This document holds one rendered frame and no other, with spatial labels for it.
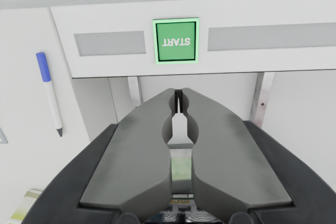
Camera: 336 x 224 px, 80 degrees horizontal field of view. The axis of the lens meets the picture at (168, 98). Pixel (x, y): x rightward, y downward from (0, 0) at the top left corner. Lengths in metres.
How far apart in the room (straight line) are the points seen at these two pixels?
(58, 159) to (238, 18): 0.37
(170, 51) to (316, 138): 0.48
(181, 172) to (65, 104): 0.32
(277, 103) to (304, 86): 0.06
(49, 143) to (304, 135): 0.57
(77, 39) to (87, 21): 0.03
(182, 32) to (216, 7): 0.05
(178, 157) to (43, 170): 0.28
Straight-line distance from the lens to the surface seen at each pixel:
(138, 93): 0.43
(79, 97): 0.34
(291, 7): 0.29
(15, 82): 0.36
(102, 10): 0.27
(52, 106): 0.34
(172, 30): 0.26
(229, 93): 0.47
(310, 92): 0.55
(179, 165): 0.52
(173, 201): 0.59
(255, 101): 0.48
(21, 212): 0.50
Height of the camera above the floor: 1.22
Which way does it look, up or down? 59 degrees down
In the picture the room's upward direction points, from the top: 177 degrees counter-clockwise
